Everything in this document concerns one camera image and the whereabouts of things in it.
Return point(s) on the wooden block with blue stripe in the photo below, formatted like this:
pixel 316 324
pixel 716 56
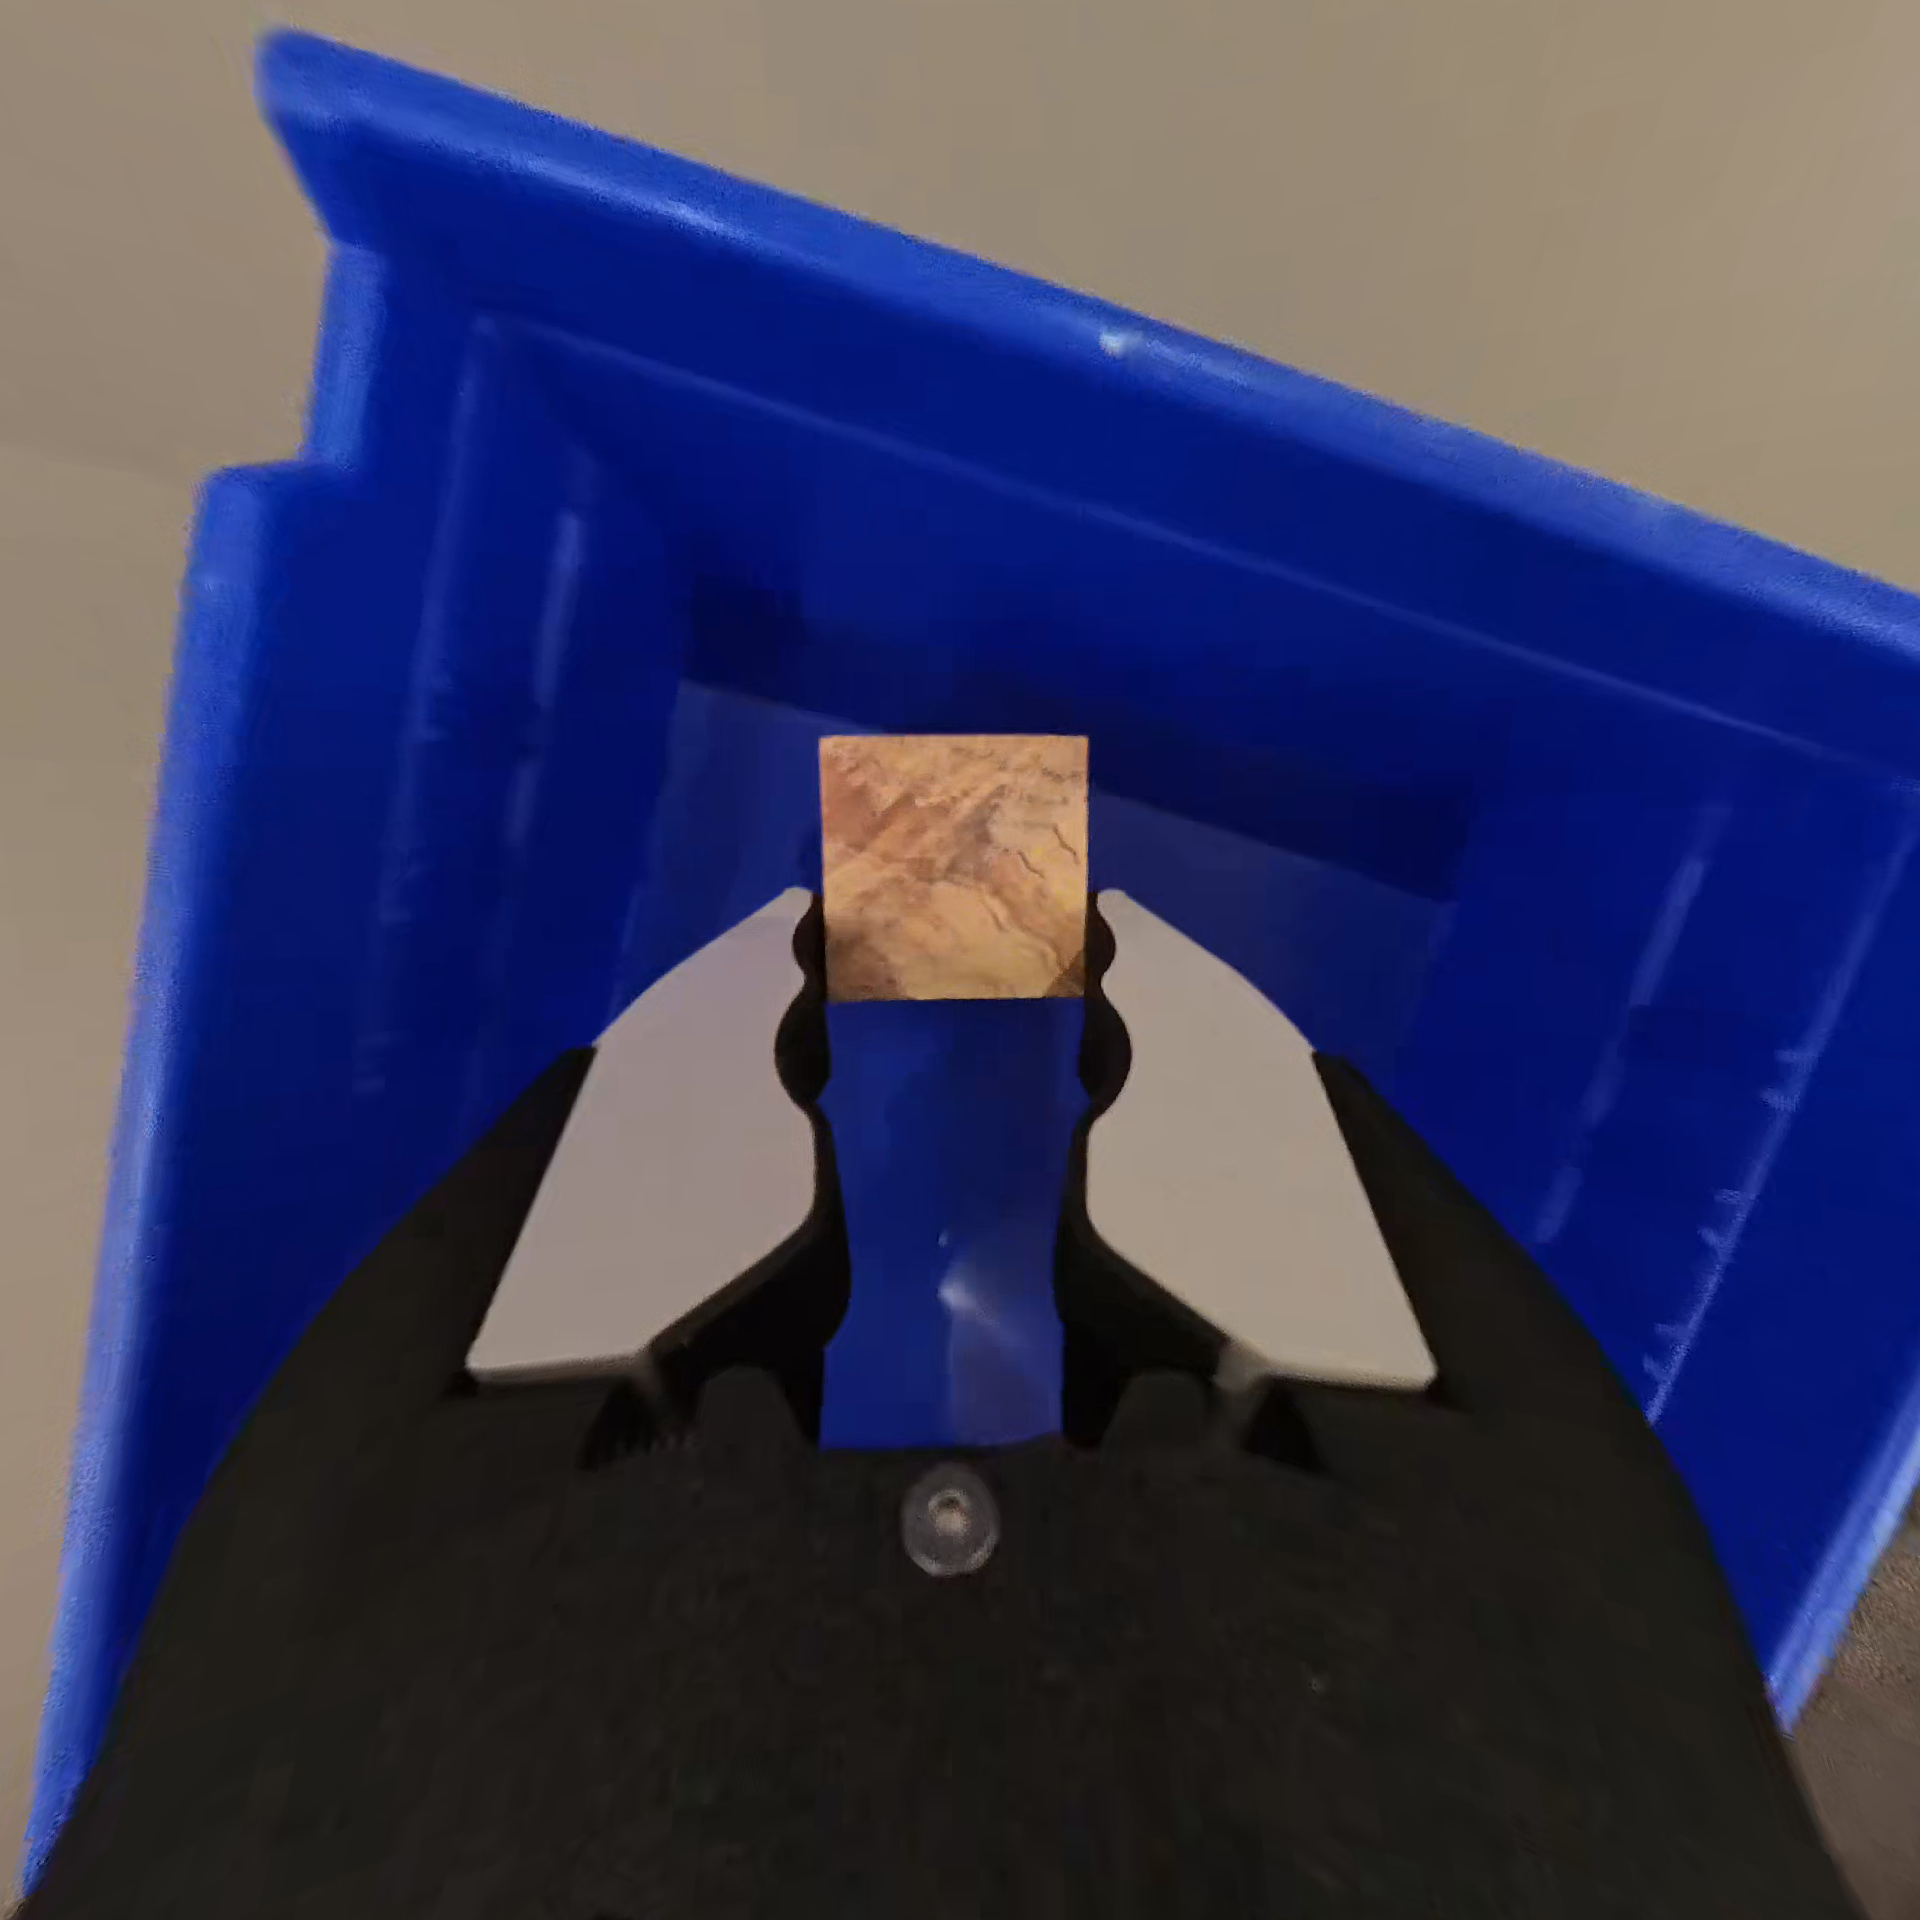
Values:
pixel 954 868

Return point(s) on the grey desk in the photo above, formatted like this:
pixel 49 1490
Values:
pixel 1348 149

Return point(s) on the blue plastic bin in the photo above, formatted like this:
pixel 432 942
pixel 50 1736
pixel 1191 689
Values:
pixel 1201 600

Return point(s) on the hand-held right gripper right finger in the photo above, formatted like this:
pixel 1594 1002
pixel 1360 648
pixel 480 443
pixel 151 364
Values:
pixel 1259 1200

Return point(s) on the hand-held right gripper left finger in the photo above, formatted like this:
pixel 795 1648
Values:
pixel 644 1200

